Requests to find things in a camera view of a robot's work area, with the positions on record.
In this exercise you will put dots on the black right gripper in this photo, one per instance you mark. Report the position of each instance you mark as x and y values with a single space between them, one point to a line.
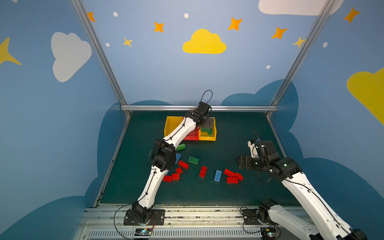
245 162

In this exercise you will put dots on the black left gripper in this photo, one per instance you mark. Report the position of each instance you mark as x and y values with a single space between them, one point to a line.
206 122

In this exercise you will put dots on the light blue lego brick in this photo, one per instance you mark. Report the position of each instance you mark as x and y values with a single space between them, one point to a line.
218 175
178 156

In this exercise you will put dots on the bright green lego brick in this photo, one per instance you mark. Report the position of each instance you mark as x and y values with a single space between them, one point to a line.
181 147

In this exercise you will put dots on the green lego brick underside up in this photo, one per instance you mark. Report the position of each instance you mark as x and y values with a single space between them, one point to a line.
193 161

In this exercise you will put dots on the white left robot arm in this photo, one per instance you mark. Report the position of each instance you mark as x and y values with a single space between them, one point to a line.
163 158

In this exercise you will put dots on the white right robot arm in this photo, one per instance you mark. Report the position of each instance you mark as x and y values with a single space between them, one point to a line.
326 225

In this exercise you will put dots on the red lego brick cluster right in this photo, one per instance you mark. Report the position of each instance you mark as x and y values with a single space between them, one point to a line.
239 176

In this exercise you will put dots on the red lego brick cluster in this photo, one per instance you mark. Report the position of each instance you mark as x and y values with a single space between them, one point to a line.
232 180
229 173
239 176

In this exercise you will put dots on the right yellow storage bin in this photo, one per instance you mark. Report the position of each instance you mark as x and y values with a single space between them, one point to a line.
212 125

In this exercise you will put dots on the yellow storage bin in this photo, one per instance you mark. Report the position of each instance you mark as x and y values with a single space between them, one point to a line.
212 125
172 122

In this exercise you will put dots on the red lego brick cluster top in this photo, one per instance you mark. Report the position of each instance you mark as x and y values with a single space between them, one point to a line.
229 173

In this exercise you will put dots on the red storage bin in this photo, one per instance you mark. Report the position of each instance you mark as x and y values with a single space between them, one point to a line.
193 135

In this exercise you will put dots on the red lego brick cluster bottom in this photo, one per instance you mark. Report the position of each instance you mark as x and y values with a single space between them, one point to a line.
232 180

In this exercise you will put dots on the left yellow storage bin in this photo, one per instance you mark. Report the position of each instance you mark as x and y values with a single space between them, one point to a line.
172 122

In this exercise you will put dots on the red lego brick upright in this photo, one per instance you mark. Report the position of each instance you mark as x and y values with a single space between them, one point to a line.
203 172

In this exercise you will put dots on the red lego brick long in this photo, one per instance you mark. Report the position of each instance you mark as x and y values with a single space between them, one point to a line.
183 165

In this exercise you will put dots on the red square lego brick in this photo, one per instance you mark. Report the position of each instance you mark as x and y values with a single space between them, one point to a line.
178 170

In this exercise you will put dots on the red lego brick left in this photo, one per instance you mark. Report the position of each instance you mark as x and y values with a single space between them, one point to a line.
167 178

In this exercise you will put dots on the right controller board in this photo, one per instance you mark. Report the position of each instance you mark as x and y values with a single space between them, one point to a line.
269 233

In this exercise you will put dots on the controller board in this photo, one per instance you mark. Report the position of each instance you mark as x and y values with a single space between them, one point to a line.
269 233
143 232

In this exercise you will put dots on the left controller board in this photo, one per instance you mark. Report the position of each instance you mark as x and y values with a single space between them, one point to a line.
143 232

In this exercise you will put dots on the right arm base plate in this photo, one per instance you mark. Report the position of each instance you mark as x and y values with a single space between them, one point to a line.
255 216

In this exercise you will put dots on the aluminium frame post right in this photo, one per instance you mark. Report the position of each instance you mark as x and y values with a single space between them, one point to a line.
311 38

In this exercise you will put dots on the aluminium frame post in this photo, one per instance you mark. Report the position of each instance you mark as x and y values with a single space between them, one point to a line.
311 38
87 24

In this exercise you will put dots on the aluminium front rail base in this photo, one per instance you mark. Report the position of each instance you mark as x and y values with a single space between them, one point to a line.
106 222

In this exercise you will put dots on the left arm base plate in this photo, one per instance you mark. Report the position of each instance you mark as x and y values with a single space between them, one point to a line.
153 217

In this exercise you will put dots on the aluminium frame post left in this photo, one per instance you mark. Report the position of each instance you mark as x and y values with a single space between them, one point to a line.
87 24

